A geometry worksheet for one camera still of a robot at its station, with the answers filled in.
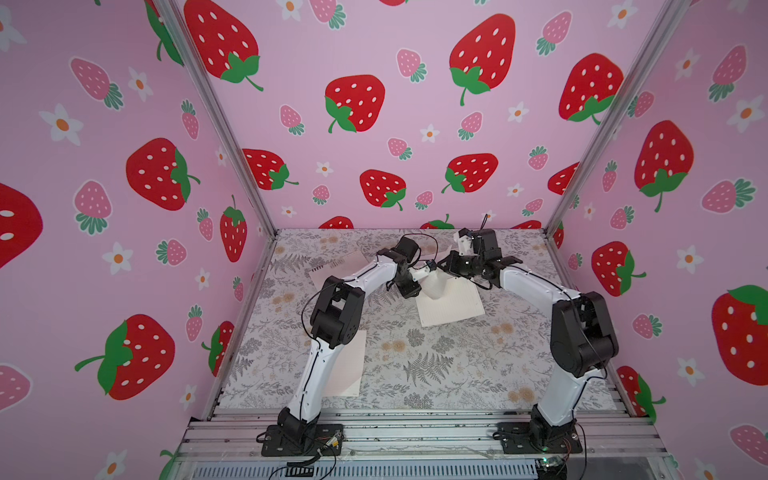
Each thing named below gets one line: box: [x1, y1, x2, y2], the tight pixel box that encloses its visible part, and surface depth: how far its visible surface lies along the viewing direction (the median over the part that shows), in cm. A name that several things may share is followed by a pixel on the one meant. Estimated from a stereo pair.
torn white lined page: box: [419, 269, 447, 300], surface depth 97 cm
